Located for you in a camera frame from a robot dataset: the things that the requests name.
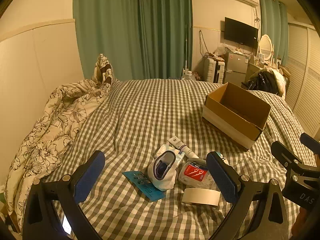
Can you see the floral duvet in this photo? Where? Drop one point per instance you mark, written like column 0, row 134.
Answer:
column 55, row 120

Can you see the mop stick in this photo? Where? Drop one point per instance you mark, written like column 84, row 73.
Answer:
column 186, row 47

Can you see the white oval mirror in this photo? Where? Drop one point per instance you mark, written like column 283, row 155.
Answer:
column 265, row 47

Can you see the small white sock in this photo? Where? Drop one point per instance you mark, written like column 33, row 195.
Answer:
column 223, row 160

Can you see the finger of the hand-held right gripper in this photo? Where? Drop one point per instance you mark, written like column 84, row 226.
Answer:
column 285, row 153
column 311, row 141

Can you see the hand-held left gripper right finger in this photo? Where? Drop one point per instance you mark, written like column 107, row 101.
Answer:
column 221, row 177

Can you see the red patterned bag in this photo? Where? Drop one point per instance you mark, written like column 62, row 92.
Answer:
column 196, row 76

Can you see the white suitcase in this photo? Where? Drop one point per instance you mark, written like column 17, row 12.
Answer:
column 212, row 70

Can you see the clear floss pick tub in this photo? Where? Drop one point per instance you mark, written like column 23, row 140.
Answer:
column 195, row 173

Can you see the white padded jacket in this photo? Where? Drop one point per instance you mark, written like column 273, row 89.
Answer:
column 280, row 81

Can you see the silver fridge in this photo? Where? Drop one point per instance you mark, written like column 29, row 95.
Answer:
column 236, row 66

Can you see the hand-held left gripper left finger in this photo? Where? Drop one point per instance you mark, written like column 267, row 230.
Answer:
column 90, row 177

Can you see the brown cardboard box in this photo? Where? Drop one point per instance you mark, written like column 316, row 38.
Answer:
column 235, row 112

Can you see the person's right hand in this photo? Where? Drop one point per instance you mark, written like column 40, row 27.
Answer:
column 300, row 221

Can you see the beige tape roll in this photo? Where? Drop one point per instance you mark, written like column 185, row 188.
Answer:
column 200, row 196

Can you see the black wall television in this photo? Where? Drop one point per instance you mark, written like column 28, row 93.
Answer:
column 240, row 32

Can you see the blue blister pack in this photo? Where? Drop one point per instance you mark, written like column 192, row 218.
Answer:
column 147, row 187

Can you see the white sock with dark opening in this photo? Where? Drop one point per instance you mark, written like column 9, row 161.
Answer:
column 162, row 173

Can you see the dark green curtain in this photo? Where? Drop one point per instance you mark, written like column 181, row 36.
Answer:
column 125, row 30

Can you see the clear water bottle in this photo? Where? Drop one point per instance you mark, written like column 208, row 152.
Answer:
column 188, row 76

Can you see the black jacket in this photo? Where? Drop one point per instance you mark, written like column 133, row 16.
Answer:
column 261, row 81

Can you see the white louvred wardrobe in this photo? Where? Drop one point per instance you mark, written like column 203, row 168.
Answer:
column 305, row 80

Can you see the white cream tube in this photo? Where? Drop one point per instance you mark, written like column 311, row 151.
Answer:
column 181, row 146

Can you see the light teal curtain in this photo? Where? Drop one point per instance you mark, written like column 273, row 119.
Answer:
column 272, row 30

